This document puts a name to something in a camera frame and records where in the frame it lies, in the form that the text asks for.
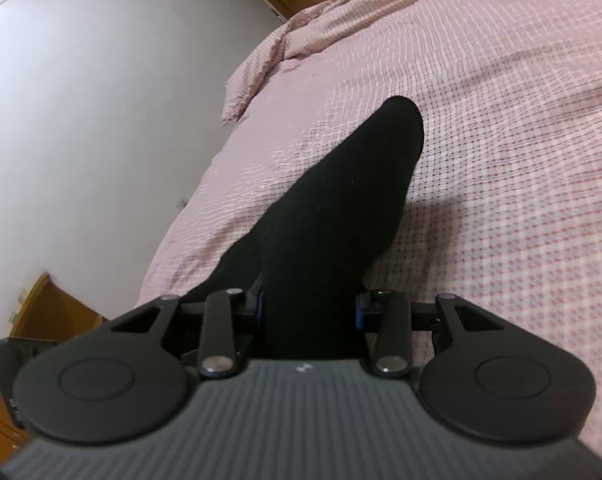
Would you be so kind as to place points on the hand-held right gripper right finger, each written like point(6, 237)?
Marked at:
point(359, 311)

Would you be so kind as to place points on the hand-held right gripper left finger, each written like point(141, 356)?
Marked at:
point(253, 306)

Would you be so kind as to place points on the black pants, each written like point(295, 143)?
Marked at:
point(331, 210)

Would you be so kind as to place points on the wooden nightstand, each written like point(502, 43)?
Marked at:
point(46, 310)

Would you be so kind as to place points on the pink checked blanket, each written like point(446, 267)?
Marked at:
point(506, 135)

